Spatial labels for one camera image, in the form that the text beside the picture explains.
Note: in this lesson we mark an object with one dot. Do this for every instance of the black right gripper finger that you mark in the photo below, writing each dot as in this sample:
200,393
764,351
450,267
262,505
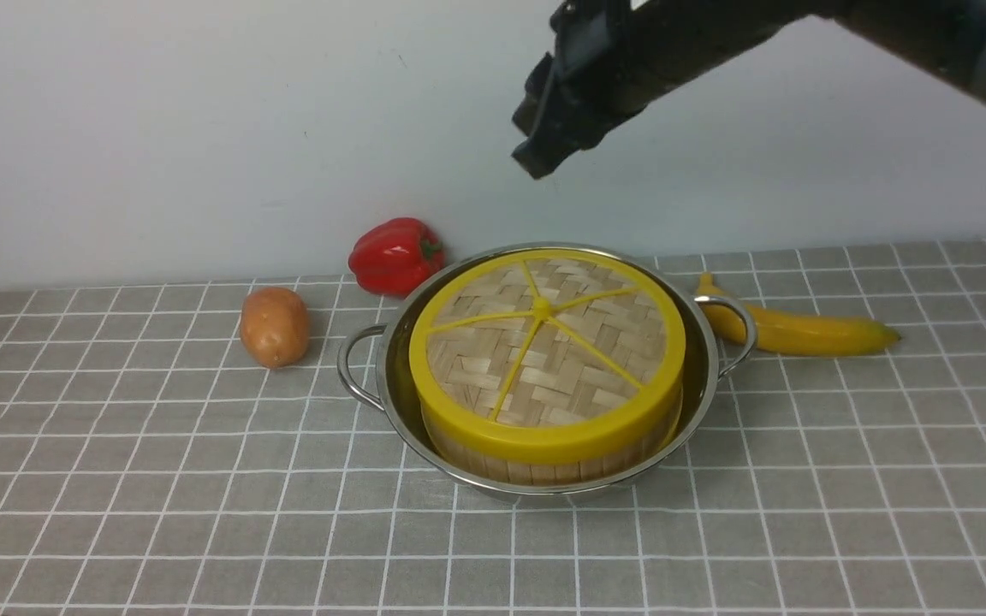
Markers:
551,142

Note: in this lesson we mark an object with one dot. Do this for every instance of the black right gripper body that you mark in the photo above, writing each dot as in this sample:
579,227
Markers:
611,59

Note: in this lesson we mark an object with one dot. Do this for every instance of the woven bamboo steamer lid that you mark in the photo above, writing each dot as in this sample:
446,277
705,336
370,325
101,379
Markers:
549,357

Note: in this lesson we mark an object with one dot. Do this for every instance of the bamboo steamer basket yellow rim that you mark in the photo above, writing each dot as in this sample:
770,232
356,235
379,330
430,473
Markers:
544,470

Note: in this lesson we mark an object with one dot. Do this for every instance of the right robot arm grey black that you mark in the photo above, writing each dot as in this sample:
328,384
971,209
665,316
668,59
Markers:
946,39

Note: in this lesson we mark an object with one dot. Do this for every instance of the stainless steel pot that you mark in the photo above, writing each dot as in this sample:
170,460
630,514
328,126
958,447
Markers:
373,367

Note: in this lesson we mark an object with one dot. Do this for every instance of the red bell pepper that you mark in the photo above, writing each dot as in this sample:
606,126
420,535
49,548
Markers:
394,258

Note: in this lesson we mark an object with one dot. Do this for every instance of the yellow banana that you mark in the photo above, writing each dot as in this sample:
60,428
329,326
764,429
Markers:
795,333

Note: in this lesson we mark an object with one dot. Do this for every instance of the brown potato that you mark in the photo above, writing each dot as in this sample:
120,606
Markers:
275,327

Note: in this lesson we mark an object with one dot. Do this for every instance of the grey checked tablecloth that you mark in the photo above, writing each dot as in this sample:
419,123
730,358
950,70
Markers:
148,467

